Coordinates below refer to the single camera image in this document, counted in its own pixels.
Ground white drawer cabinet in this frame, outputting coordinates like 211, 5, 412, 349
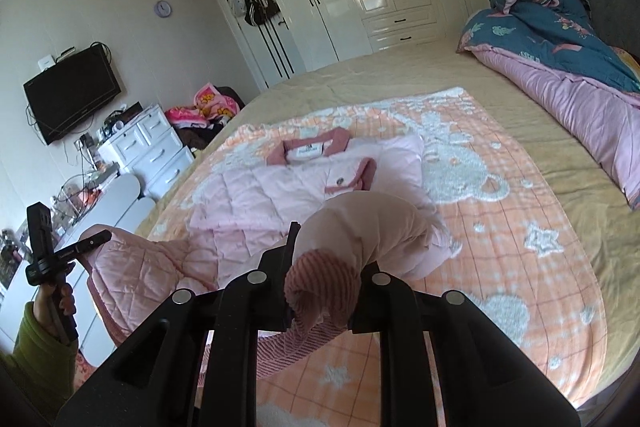
98, 105, 194, 200

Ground person's left hand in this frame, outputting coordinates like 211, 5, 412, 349
32, 283, 76, 340

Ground black wall television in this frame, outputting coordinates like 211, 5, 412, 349
23, 42, 122, 145

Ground orange plaid fleece blanket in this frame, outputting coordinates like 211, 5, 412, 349
74, 85, 609, 427

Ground pink yellow clothes pile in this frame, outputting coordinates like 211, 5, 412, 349
165, 83, 241, 128

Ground bags hanging on door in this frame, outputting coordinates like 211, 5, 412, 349
230, 0, 281, 27

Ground purple wall clock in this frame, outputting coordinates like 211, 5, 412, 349
153, 0, 172, 18

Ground pink quilted jacket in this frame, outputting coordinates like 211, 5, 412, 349
82, 128, 461, 378

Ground green sleeve left forearm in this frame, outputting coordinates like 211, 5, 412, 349
1, 301, 78, 423

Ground blue pink floral duvet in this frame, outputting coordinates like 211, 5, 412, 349
458, 0, 639, 209

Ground bed with beige sheet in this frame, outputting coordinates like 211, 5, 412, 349
138, 42, 639, 406

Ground white oval table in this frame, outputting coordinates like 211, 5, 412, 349
0, 172, 158, 368

